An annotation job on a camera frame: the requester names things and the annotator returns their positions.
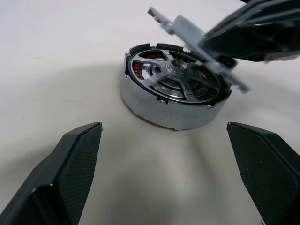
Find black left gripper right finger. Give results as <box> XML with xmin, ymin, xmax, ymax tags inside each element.
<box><xmin>226</xmin><ymin>121</ymin><xmax>300</xmax><ymax>225</ymax></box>

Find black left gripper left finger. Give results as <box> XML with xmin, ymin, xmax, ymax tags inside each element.
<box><xmin>0</xmin><ymin>121</ymin><xmax>103</xmax><ymax>225</ymax></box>

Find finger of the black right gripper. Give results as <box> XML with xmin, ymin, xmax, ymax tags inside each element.
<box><xmin>198</xmin><ymin>0</ymin><xmax>300</xmax><ymax>63</ymax></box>

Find grey motor cover circuit board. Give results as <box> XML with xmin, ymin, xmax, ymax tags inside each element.
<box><xmin>147</xmin><ymin>6</ymin><xmax>252</xmax><ymax>95</ymax></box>

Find silver spoked black-rimmed rotor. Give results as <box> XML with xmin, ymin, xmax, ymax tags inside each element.
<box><xmin>128</xmin><ymin>48</ymin><xmax>225</xmax><ymax>104</ymax></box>

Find grey stator housing copper windings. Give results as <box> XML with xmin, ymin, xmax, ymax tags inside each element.
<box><xmin>120</xmin><ymin>43</ymin><xmax>233</xmax><ymax>131</ymax></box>

